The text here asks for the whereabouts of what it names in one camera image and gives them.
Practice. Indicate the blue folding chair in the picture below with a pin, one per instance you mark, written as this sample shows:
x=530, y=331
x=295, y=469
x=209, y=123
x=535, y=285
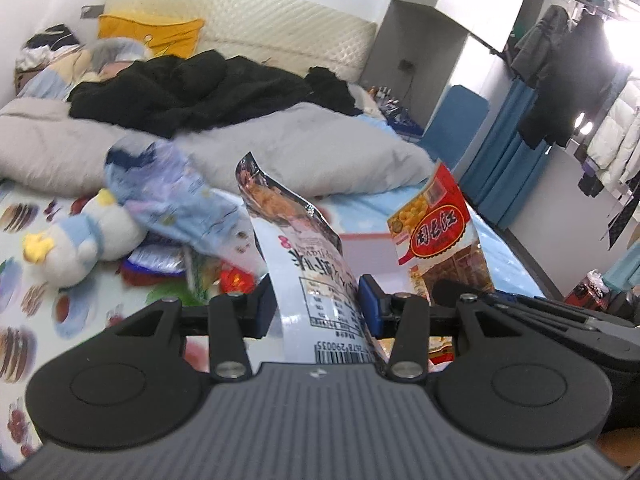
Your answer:
x=454, y=125

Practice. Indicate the black clothing pile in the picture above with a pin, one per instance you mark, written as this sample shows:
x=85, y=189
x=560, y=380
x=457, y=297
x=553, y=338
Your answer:
x=168, y=95

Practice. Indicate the white duck plush toy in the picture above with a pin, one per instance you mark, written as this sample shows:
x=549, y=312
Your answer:
x=68, y=250

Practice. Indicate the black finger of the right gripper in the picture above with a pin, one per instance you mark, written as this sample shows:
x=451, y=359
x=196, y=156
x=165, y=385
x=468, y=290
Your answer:
x=500, y=304

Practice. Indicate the black hanging jacket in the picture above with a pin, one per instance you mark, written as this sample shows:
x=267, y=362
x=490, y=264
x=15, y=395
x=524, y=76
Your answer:
x=577, y=83

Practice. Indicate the white brown snack packet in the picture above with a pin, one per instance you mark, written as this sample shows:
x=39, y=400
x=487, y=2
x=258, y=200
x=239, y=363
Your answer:
x=316, y=293

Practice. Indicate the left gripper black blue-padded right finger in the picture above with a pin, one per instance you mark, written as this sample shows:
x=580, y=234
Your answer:
x=410, y=321

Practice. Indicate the cream quilted headboard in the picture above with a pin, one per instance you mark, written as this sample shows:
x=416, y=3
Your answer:
x=291, y=34

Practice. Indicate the white hanging puffer jacket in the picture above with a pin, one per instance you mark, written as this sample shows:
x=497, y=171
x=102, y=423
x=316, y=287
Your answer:
x=612, y=145

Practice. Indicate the blue curtain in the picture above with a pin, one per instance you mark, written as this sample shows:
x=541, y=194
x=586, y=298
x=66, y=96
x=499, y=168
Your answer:
x=505, y=170

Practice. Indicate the grey duvet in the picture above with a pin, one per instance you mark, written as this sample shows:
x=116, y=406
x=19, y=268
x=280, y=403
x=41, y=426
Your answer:
x=309, y=149

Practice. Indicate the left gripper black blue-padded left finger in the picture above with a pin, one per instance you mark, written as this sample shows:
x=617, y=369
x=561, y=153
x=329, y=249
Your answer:
x=226, y=321

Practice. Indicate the fruit print bed sheet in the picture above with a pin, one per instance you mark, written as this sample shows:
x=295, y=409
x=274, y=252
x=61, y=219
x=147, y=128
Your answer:
x=55, y=320

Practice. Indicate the yellow pillow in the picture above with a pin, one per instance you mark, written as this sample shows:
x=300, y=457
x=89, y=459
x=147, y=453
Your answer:
x=160, y=34

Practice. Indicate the red yellow snack packet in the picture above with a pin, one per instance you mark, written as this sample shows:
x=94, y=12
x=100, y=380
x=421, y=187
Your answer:
x=437, y=243

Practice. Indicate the blue purple plastic bag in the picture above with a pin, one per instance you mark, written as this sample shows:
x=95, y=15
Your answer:
x=161, y=188

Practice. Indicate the pink cardboard box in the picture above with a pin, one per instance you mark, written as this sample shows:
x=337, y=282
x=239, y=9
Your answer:
x=375, y=254

